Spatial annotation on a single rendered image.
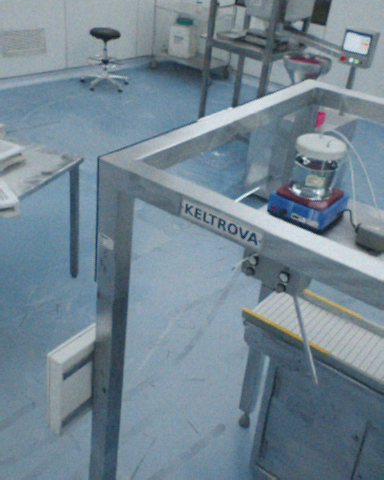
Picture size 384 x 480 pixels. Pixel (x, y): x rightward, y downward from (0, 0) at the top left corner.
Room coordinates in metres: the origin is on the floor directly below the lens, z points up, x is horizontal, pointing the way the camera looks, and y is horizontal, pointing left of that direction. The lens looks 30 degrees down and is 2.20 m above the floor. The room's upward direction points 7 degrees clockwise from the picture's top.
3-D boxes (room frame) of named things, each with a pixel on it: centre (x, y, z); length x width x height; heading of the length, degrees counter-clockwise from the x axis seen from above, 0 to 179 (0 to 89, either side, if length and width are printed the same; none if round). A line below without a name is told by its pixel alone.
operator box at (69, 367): (1.21, 0.27, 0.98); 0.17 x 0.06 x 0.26; 147
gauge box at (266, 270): (1.71, -0.30, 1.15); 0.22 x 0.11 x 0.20; 57
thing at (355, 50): (4.50, -1.02, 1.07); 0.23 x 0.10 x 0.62; 53
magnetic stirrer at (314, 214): (1.77, -0.36, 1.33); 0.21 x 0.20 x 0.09; 147
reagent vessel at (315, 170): (1.78, -0.37, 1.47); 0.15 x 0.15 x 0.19
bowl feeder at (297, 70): (4.58, -0.76, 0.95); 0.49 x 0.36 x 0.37; 53
